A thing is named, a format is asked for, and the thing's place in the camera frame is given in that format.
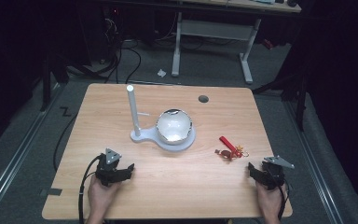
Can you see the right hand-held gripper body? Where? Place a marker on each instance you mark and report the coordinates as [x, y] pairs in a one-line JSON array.
[[275, 174]]

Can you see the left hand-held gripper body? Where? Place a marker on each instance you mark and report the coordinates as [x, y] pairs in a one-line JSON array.
[[107, 172]]

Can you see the person's left hand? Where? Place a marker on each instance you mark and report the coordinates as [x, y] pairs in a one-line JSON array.
[[101, 194]]

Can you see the person's right hand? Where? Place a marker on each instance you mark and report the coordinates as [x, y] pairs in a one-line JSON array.
[[270, 200]]

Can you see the dark tape strip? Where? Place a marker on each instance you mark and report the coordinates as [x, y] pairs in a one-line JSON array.
[[54, 192]]

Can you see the shiny silver bowl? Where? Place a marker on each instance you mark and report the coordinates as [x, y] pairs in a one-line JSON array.
[[174, 127]]

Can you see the black metal stand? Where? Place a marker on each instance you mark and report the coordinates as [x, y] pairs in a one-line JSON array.
[[298, 93], [46, 81]]

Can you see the crumpled white paper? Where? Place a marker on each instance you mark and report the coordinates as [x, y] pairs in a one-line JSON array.
[[161, 73]]

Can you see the white-legged wooden desk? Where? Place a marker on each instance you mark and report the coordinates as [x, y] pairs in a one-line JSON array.
[[214, 29]]

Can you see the white stand with post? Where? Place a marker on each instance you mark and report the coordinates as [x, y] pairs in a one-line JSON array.
[[146, 135]]

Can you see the metal floor rail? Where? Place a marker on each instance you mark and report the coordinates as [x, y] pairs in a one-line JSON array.
[[315, 161], [15, 152]]

